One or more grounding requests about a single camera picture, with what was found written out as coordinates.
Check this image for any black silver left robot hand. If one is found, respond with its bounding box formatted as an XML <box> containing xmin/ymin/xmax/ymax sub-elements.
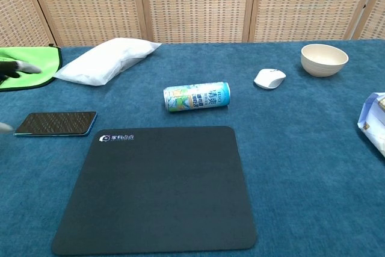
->
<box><xmin>0</xmin><ymin>60</ymin><xmax>42</xmax><ymax>134</ymax></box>

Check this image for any green microfiber cloth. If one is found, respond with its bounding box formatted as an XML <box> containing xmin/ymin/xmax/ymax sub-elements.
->
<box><xmin>0</xmin><ymin>45</ymin><xmax>63</xmax><ymax>93</ymax></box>

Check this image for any white filled plastic bag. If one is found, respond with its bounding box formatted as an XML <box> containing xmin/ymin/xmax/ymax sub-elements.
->
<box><xmin>53</xmin><ymin>37</ymin><xmax>162</xmax><ymax>87</ymax></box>

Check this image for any white green beverage can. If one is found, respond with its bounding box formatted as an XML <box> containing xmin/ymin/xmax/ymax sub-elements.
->
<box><xmin>163</xmin><ymin>81</ymin><xmax>232</xmax><ymax>113</ymax></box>

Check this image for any black mouse pad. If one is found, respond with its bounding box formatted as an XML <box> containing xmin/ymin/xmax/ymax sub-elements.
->
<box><xmin>51</xmin><ymin>125</ymin><xmax>258</xmax><ymax>256</ymax></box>

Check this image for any woven bamboo folding screen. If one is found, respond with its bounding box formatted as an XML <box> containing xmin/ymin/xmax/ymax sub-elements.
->
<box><xmin>0</xmin><ymin>0</ymin><xmax>385</xmax><ymax>48</ymax></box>

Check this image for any white computer mouse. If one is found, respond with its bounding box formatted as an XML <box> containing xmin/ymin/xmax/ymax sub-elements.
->
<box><xmin>253</xmin><ymin>68</ymin><xmax>287</xmax><ymax>90</ymax></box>

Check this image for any blue table cover cloth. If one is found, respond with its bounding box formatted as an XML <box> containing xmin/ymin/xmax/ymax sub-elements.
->
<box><xmin>0</xmin><ymin>39</ymin><xmax>385</xmax><ymax>257</ymax></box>

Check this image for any beige bowl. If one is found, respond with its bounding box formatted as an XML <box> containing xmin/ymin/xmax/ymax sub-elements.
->
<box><xmin>300</xmin><ymin>43</ymin><xmax>350</xmax><ymax>78</ymax></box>

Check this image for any white blue tissue pack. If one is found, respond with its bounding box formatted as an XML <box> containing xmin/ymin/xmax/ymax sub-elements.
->
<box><xmin>357</xmin><ymin>91</ymin><xmax>385</xmax><ymax>158</ymax></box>

